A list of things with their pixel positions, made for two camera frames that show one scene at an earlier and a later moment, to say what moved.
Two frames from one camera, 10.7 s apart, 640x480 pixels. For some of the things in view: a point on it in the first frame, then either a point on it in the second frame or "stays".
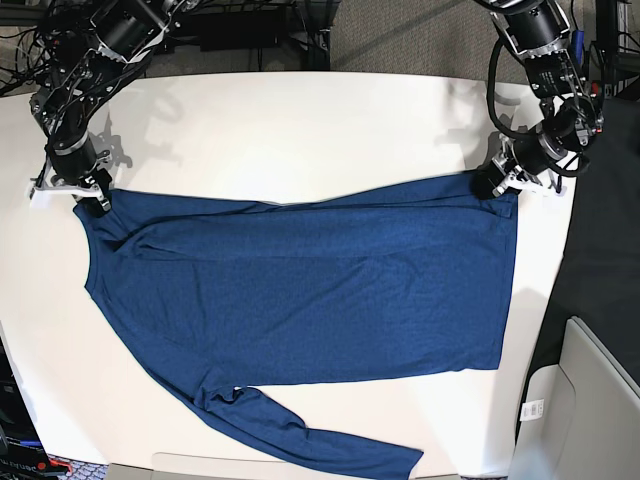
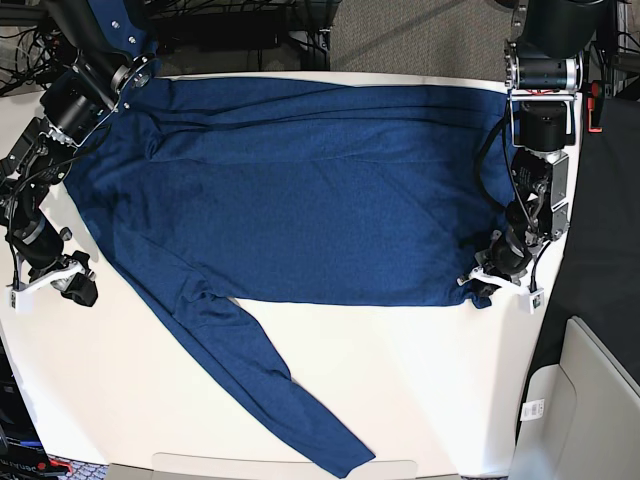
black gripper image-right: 532,154 to 507,255
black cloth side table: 599,280 stays
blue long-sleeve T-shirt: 224,294 to 299,189
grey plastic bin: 580,419 stays
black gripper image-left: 73,160 to 39,245
